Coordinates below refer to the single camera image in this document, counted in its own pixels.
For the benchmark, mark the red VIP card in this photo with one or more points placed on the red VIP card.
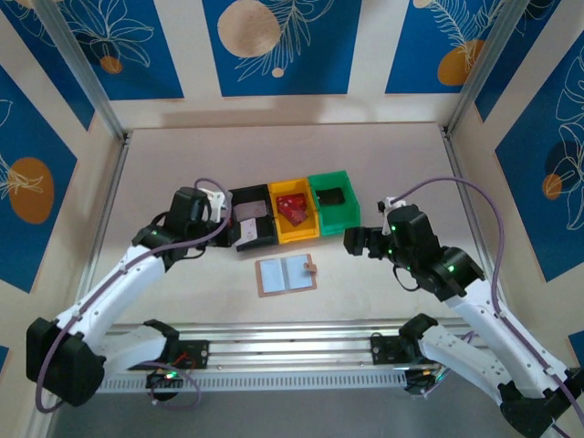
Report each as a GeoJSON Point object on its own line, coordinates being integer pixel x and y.
{"type": "Point", "coordinates": [296, 216]}
{"type": "Point", "coordinates": [289, 201]}

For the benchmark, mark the white VIP card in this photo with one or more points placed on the white VIP card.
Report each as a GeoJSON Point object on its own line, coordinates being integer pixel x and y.
{"type": "Point", "coordinates": [248, 230]}
{"type": "Point", "coordinates": [251, 210]}

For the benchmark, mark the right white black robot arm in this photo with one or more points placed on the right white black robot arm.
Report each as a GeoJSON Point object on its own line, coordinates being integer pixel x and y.
{"type": "Point", "coordinates": [479, 319]}

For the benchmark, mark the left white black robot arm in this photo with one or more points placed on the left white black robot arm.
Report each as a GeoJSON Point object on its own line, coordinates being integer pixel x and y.
{"type": "Point", "coordinates": [123, 287]}

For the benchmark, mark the black VIP card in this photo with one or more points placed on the black VIP card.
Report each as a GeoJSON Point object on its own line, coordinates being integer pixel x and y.
{"type": "Point", "coordinates": [330, 196]}

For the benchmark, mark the green storage bin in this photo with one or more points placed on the green storage bin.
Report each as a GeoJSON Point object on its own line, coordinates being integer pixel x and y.
{"type": "Point", "coordinates": [347, 219]}

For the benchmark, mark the yellow storage bin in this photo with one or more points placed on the yellow storage bin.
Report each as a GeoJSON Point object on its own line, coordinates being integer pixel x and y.
{"type": "Point", "coordinates": [296, 235]}

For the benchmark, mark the black storage bin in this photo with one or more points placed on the black storage bin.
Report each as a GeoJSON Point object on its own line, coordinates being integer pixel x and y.
{"type": "Point", "coordinates": [264, 235]}

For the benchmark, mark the black controller board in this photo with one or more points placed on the black controller board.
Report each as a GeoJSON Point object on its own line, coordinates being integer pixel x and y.
{"type": "Point", "coordinates": [159, 381]}
{"type": "Point", "coordinates": [417, 383]}

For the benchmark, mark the aluminium table side rail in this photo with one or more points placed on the aluminium table side rail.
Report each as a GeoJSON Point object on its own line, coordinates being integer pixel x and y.
{"type": "Point", "coordinates": [109, 201]}
{"type": "Point", "coordinates": [466, 205]}

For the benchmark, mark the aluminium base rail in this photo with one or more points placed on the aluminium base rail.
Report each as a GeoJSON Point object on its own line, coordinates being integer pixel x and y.
{"type": "Point", "coordinates": [292, 340]}

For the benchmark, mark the blue floral wall panel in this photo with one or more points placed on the blue floral wall panel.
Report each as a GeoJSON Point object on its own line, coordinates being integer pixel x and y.
{"type": "Point", "coordinates": [410, 55]}
{"type": "Point", "coordinates": [150, 68]}
{"type": "Point", "coordinates": [319, 68]}
{"type": "Point", "coordinates": [27, 137]}
{"type": "Point", "coordinates": [524, 205]}
{"type": "Point", "coordinates": [55, 77]}
{"type": "Point", "coordinates": [515, 68]}

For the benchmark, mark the aluminium frame post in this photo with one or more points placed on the aluminium frame post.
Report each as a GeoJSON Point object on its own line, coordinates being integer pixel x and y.
{"type": "Point", "coordinates": [86, 73]}
{"type": "Point", "coordinates": [481, 68]}

